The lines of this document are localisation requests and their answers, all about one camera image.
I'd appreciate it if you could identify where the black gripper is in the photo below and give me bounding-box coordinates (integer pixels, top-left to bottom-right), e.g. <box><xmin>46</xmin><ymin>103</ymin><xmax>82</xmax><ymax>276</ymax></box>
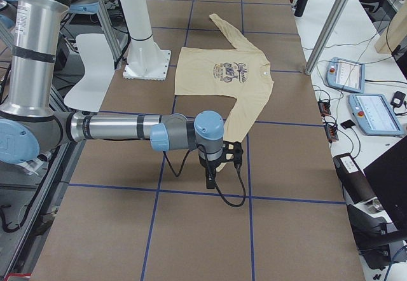
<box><xmin>203</xmin><ymin>161</ymin><xmax>216</xmax><ymax>189</ymax></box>

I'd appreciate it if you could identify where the beige long-sleeve printed shirt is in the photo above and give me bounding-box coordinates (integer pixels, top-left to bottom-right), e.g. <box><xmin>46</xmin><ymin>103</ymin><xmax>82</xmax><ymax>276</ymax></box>
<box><xmin>174</xmin><ymin>13</ymin><xmax>275</xmax><ymax>170</ymax></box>

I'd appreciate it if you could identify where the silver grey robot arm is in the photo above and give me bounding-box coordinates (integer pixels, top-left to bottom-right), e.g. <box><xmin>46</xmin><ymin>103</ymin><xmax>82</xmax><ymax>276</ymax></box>
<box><xmin>1</xmin><ymin>0</ymin><xmax>226</xmax><ymax>189</ymax></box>

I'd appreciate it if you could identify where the white plastic chair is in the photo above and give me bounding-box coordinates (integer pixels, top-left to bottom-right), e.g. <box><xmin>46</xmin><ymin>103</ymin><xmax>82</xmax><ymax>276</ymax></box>
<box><xmin>64</xmin><ymin>34</ymin><xmax>115</xmax><ymax>113</ymax></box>

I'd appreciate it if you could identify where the black box with label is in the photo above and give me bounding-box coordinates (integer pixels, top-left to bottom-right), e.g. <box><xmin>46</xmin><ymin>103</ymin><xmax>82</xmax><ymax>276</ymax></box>
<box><xmin>333</xmin><ymin>153</ymin><xmax>376</xmax><ymax>203</ymax></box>

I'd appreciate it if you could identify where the upper blue teach pendant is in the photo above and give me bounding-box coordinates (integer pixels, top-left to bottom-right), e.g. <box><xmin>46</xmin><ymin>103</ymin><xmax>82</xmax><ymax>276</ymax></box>
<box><xmin>326</xmin><ymin>57</ymin><xmax>365</xmax><ymax>93</ymax></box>

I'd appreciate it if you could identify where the blue teach pendant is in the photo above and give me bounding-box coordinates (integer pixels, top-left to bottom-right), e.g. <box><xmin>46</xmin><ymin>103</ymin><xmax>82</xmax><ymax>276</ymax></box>
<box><xmin>348</xmin><ymin>93</ymin><xmax>404</xmax><ymax>137</ymax></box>
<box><xmin>326</xmin><ymin>57</ymin><xmax>365</xmax><ymax>93</ymax></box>

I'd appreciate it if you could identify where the lower blue teach pendant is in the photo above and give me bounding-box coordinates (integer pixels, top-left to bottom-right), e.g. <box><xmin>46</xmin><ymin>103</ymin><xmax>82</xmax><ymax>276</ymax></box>
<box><xmin>348</xmin><ymin>93</ymin><xmax>404</xmax><ymax>137</ymax></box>

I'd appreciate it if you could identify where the black monitor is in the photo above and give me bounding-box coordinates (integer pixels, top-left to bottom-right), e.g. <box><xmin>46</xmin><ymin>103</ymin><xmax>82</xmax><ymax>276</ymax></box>
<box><xmin>364</xmin><ymin>137</ymin><xmax>406</xmax><ymax>230</ymax></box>

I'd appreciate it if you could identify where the small black power adapter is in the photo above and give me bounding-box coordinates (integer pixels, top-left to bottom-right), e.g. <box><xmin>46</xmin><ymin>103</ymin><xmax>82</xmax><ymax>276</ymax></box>
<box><xmin>390</xmin><ymin>91</ymin><xmax>406</xmax><ymax>108</ymax></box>

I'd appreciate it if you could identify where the wooden board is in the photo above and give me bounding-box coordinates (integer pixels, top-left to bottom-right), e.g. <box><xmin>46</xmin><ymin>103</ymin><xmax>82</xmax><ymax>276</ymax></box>
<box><xmin>373</xmin><ymin>0</ymin><xmax>406</xmax><ymax>54</ymax></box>

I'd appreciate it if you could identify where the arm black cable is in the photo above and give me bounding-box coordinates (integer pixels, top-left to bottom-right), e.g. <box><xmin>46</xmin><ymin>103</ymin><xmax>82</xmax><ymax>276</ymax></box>
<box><xmin>162</xmin><ymin>144</ymin><xmax>246</xmax><ymax>207</ymax></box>

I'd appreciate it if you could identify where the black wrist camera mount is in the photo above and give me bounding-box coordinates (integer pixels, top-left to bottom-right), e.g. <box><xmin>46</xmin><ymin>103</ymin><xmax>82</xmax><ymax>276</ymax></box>
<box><xmin>221</xmin><ymin>140</ymin><xmax>244</xmax><ymax>170</ymax></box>

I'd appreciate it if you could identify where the white camera stand pillar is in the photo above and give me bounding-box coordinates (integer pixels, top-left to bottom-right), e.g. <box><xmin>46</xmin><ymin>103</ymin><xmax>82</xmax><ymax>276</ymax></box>
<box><xmin>120</xmin><ymin>0</ymin><xmax>171</xmax><ymax>81</ymax></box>

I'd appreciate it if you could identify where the aluminium frame post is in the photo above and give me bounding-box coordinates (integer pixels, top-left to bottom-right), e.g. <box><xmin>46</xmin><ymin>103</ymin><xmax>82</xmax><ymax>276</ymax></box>
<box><xmin>305</xmin><ymin>0</ymin><xmax>348</xmax><ymax>76</ymax></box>

